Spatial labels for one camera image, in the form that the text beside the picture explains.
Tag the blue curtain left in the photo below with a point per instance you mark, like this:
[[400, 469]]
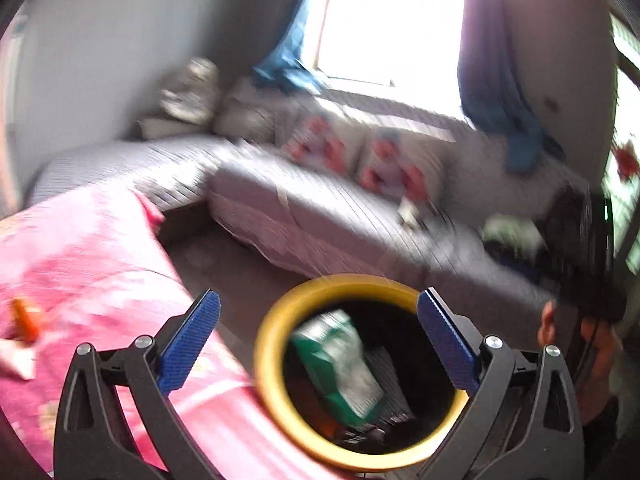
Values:
[[289, 67]]

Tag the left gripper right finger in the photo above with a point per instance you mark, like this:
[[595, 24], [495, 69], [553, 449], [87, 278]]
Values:
[[521, 420]]

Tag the pink floral tablecloth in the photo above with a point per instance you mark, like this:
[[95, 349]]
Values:
[[90, 259]]

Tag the baby print pillow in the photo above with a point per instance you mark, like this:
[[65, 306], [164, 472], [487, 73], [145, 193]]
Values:
[[399, 163], [325, 141]]

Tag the green white milk carton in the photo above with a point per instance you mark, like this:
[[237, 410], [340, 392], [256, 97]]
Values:
[[331, 352]]

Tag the yellow rimmed trash bin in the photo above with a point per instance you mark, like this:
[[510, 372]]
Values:
[[270, 345]]

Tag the white power adapter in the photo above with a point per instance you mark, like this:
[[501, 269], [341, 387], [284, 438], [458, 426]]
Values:
[[410, 214]]

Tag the light green cloth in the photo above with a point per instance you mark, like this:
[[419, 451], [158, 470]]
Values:
[[518, 234]]

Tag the window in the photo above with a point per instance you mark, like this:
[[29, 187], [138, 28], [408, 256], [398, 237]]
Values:
[[401, 50]]

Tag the grey bolster pillow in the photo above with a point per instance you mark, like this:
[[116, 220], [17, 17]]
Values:
[[155, 128]]

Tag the purple curtain right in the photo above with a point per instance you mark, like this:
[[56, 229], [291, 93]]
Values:
[[490, 92]]

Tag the right baby print pillow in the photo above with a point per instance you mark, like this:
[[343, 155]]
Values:
[[399, 163]]

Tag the grey quilted corner sofa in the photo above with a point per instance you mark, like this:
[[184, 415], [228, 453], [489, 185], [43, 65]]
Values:
[[312, 222]]

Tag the grey cushion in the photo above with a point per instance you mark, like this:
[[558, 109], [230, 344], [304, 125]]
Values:
[[249, 113]]

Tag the person's right hand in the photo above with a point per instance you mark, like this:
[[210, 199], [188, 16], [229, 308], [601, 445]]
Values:
[[595, 346]]

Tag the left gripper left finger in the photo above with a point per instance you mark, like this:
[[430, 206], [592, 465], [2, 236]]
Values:
[[92, 437]]

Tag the small orange fruit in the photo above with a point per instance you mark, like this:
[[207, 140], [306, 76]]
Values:
[[28, 319]]

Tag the left baby print pillow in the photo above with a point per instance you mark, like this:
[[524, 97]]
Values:
[[325, 141]]

